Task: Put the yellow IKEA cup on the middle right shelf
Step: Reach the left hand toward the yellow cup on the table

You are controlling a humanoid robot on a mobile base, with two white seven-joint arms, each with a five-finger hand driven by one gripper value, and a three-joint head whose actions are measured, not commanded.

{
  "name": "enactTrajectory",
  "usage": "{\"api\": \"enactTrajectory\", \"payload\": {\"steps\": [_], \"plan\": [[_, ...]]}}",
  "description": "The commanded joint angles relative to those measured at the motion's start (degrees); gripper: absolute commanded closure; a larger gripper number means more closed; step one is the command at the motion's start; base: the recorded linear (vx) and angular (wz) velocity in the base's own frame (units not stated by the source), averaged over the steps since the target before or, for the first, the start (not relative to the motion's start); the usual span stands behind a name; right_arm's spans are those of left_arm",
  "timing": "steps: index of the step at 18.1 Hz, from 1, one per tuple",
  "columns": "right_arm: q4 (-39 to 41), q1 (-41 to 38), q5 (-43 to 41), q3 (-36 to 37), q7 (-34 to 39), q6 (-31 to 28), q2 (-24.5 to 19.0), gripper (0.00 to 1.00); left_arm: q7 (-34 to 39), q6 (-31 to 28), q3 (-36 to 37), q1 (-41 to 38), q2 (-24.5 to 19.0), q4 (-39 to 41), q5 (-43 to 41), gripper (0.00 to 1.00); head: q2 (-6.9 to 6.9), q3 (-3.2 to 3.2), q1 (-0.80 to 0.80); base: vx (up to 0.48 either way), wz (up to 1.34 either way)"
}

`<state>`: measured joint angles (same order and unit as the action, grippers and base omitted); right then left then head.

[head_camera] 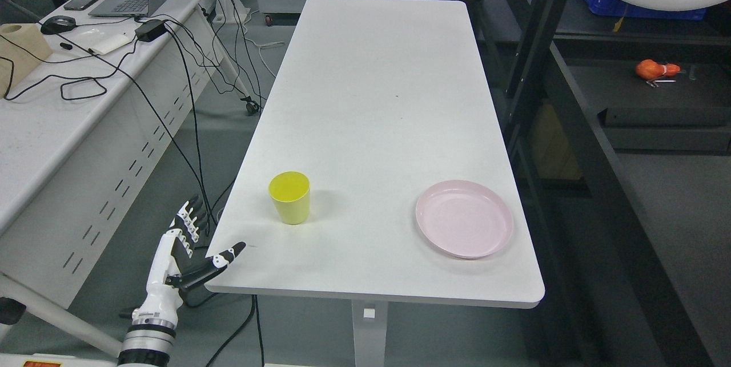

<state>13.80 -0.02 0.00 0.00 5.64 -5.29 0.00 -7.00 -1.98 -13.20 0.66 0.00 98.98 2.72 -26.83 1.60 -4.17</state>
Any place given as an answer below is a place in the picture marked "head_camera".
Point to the white work table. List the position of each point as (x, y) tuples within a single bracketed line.
[(375, 101)]

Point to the beige wooden block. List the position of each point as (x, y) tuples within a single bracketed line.
[(23, 48)]

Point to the black computer mouse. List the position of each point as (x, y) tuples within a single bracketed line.
[(58, 24)]

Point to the orange toy on shelf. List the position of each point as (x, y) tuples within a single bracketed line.
[(649, 69)]

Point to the white side desk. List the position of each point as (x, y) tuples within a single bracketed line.
[(76, 149)]

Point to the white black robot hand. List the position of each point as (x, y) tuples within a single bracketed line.
[(168, 281)]

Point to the black power adapter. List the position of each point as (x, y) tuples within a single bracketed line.
[(150, 30)]

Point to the pink plastic plate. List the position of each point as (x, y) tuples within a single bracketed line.
[(464, 219)]

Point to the yellow plastic cup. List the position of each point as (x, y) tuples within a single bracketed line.
[(290, 194)]

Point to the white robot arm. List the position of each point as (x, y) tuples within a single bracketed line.
[(147, 345)]

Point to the dark metal shelf rack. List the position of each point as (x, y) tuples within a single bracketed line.
[(631, 224)]

